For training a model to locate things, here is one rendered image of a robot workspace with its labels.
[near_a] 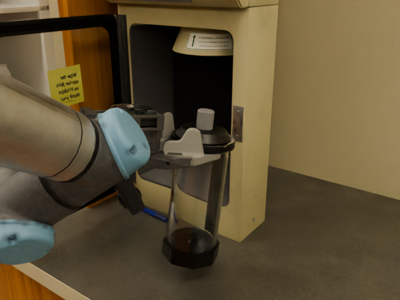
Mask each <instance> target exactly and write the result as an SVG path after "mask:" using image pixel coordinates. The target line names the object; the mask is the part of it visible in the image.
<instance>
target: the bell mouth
mask: <svg viewBox="0 0 400 300"><path fill-rule="evenodd" d="M233 44H234V41H233V36H232V34H231V33H230V32H228V31H227V30H217V29H202V28H193V27H181V29H180V31H179V34H178V36H177V39H176V41H175V43H174V46H173V49H172V50H173V51H174V52H177V53H180V54H186V55H199V56H232V55H233Z"/></svg>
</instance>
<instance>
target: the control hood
mask: <svg viewBox="0 0 400 300"><path fill-rule="evenodd" d="M107 1H108V2H110V3H122V4H150V5H178V6H193V7H222V8H247V6H249V0H191V1H192V2H193V3H191V2H159V1H126V0H107Z"/></svg>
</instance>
